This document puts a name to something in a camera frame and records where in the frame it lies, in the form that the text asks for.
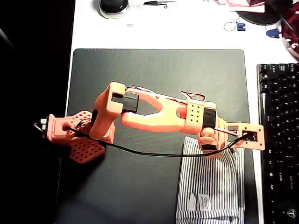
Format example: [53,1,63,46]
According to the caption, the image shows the striped grey cloth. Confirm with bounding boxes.
[175,136,246,224]

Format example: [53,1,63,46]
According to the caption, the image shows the black keyboard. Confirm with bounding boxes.
[256,63,299,224]

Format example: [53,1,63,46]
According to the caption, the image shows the black desk mat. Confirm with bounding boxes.
[55,48,260,224]

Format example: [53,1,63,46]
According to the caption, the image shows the blue plastic piece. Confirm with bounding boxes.
[266,28,281,39]

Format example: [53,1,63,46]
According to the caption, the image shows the black round disc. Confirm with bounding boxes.
[235,9,285,26]

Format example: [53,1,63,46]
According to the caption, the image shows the red paper sheets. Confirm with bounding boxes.
[210,0,266,12]

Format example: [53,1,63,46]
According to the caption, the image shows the red patterned cloth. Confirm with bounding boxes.
[275,0,299,62]

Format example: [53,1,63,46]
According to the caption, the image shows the black thread snips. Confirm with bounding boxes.
[142,0,176,9]

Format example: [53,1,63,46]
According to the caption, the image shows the black silver computer mouse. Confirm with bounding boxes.
[97,0,130,20]

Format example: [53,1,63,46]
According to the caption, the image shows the red white servo wire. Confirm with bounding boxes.
[180,91,207,104]

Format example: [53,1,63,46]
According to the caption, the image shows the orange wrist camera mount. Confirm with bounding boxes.
[226,123,266,151]

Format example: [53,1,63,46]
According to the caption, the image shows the black camera cable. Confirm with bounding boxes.
[67,117,252,158]

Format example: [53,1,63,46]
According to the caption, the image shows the thin wire loop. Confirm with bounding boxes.
[223,16,242,33]

